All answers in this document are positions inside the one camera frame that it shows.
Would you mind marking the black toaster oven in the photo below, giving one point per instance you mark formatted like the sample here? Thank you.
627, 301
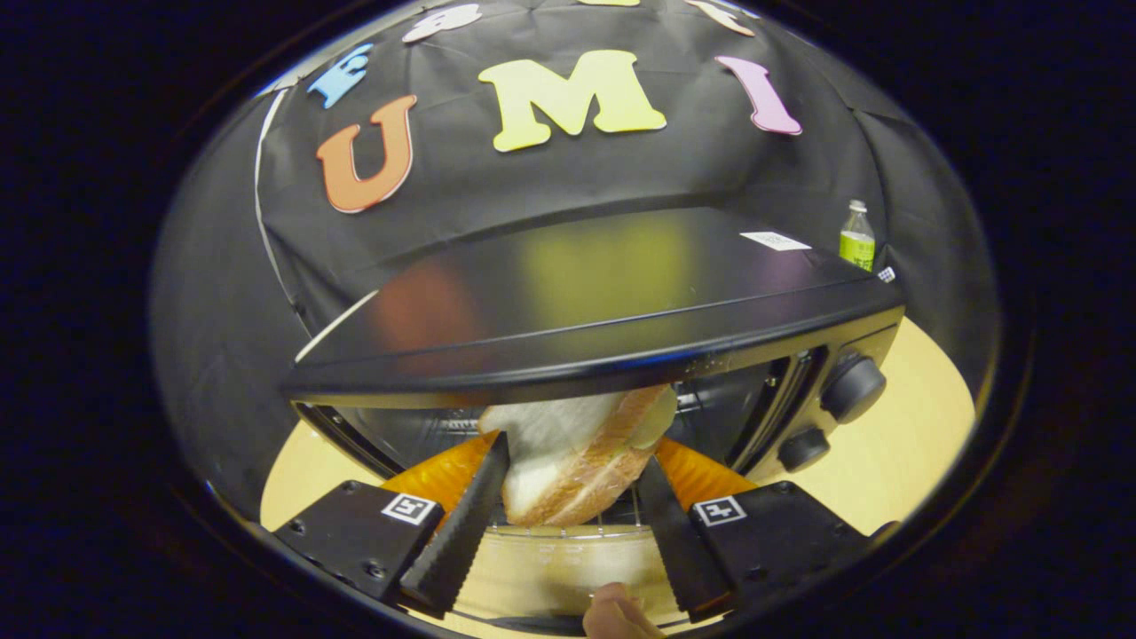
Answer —
577, 293

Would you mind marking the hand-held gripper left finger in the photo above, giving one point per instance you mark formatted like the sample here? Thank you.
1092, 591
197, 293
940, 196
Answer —
461, 541

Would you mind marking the green label plastic bottle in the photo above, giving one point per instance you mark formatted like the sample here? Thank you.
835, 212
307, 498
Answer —
856, 244

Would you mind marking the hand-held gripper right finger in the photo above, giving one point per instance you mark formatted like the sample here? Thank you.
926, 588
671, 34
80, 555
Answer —
683, 550

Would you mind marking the toast bread sandwich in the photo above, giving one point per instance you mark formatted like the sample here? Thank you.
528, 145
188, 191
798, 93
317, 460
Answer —
577, 470

